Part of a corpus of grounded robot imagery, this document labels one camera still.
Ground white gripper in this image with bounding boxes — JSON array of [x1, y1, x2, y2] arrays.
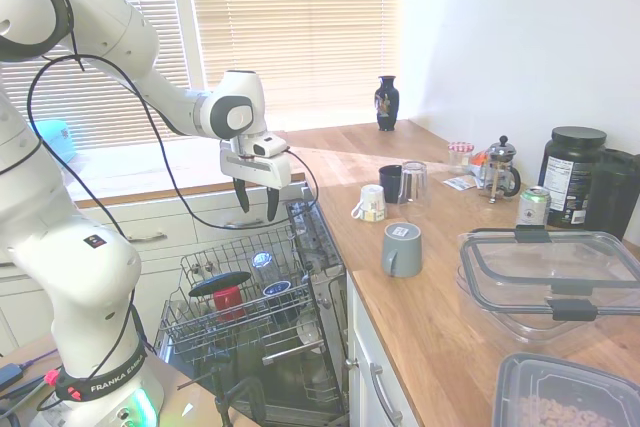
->
[[219, 135, 293, 222]]

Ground red mug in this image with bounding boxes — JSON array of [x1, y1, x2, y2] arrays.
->
[[212, 285, 247, 325]]

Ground stainless steel dishwasher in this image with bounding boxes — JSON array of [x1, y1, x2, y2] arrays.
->
[[152, 194, 352, 426]]

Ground white patterned mug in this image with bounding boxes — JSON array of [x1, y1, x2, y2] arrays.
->
[[350, 184, 388, 224]]

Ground navy blue mug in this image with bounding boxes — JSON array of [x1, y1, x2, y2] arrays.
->
[[378, 164, 404, 205]]

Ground grey mug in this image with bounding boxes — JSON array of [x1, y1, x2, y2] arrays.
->
[[381, 222, 423, 279]]

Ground tall clear glass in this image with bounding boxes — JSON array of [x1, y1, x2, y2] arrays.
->
[[250, 250, 279, 293]]

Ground black round plate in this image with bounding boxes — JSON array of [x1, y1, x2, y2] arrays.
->
[[188, 270, 253, 298]]

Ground white bowl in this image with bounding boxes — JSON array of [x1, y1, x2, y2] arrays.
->
[[296, 315, 323, 348]]

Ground clear ribbed drinking glass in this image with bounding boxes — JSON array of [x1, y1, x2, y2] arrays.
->
[[398, 160, 432, 207]]

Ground dark blue painted vase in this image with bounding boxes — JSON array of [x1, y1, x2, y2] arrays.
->
[[374, 75, 402, 133]]

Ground beige window blind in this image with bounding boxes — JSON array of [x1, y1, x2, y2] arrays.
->
[[185, 0, 404, 134]]

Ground black clamp stand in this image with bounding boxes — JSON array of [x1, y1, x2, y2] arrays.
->
[[176, 365, 269, 427]]

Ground small paper packet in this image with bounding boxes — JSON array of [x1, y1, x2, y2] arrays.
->
[[442, 175, 477, 192]]

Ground jar with red checkered lid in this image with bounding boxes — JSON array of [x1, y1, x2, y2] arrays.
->
[[447, 141, 475, 177]]

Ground teal plastic container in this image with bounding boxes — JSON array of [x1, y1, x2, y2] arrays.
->
[[36, 119, 79, 164]]

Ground orange packet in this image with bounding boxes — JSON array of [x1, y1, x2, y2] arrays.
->
[[469, 150, 489, 181]]

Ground glass French press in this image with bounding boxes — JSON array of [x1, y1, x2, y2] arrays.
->
[[478, 135, 523, 205]]

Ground white and green can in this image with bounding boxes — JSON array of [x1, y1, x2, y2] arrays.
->
[[515, 185, 553, 229]]

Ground clear lidded food container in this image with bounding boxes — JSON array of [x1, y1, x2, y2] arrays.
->
[[455, 226, 640, 346]]

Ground blue and black device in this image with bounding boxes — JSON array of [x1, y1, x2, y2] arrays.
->
[[0, 363, 27, 391]]

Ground black protein powder tub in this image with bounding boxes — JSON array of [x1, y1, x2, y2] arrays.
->
[[537, 126, 608, 229]]

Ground black shaker bottle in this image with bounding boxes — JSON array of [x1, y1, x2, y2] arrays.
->
[[583, 148, 640, 242]]

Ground black-rimmed container with food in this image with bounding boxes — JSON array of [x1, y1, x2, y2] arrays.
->
[[491, 352, 640, 427]]

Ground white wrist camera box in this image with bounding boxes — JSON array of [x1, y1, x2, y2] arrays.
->
[[251, 134, 290, 159]]

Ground metal wire dish rack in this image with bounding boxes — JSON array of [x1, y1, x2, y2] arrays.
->
[[157, 224, 327, 366]]

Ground silver cabinet door handle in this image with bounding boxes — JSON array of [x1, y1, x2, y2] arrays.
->
[[368, 362, 404, 426]]

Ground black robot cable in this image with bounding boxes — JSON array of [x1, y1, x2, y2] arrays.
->
[[26, 0, 321, 231]]

